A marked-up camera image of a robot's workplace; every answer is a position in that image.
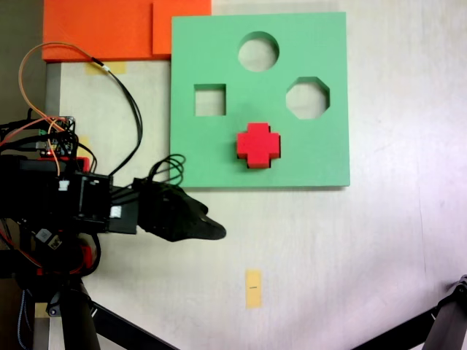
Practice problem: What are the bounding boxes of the black tripod leg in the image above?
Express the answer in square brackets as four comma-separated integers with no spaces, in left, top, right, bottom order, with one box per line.
[60,280,180,350]
[350,273,467,350]

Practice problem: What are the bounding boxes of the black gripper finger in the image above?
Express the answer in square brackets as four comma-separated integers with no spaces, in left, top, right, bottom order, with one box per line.
[140,179,209,220]
[138,204,228,243]

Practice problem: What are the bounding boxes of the black usb cable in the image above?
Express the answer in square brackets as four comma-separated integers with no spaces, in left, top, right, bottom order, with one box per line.
[0,139,49,151]

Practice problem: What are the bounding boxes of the thin black cable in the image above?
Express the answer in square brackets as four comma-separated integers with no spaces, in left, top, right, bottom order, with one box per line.
[90,56,144,178]

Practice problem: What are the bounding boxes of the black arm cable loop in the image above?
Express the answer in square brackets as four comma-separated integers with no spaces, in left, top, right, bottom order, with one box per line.
[147,153,187,187]

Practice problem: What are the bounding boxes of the braided speckled cable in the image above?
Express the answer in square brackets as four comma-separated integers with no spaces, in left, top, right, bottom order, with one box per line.
[17,289,32,349]

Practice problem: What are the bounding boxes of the circuit board with wires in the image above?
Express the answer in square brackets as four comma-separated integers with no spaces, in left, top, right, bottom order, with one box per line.
[38,115,79,158]

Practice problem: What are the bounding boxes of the thin orange wire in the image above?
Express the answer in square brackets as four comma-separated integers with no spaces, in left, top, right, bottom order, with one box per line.
[18,41,96,176]

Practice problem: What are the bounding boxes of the green shape sorting board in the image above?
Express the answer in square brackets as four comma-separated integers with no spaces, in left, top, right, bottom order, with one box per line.
[169,11,352,190]

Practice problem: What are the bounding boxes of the yellow tape strip with mark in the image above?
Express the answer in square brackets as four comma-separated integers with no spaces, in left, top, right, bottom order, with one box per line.
[245,269,263,310]

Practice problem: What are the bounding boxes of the red cross columnar block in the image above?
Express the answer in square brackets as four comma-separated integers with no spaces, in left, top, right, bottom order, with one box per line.
[236,122,283,171]

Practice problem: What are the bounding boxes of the orange flat block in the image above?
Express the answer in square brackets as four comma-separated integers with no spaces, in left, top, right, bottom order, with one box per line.
[42,0,212,62]

